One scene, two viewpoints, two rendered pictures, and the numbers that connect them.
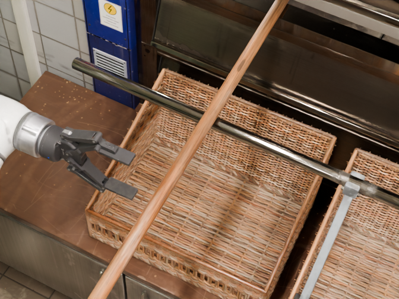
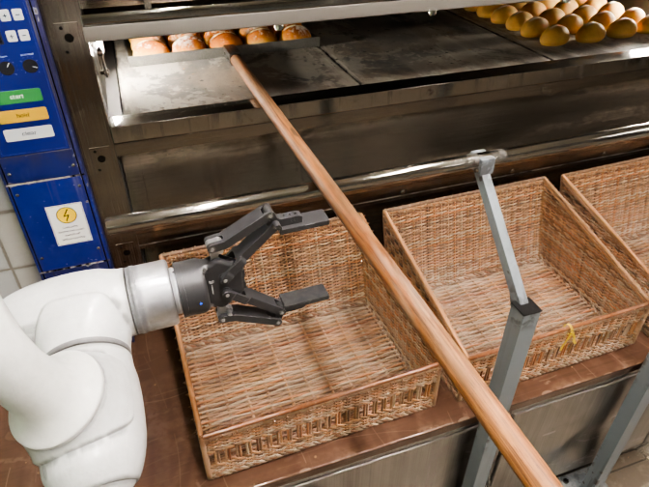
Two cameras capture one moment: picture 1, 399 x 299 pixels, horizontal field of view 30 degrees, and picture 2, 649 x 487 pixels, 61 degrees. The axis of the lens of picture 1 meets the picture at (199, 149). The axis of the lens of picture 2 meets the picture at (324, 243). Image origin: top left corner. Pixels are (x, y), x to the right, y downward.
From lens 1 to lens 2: 1.10 m
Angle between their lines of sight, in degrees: 35
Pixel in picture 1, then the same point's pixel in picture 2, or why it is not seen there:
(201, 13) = (179, 159)
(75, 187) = not seen: hidden behind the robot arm
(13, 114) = (107, 276)
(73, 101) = not seen: hidden behind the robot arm
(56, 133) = (190, 263)
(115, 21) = (78, 229)
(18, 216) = not seen: outside the picture
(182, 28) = (164, 190)
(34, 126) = (153, 272)
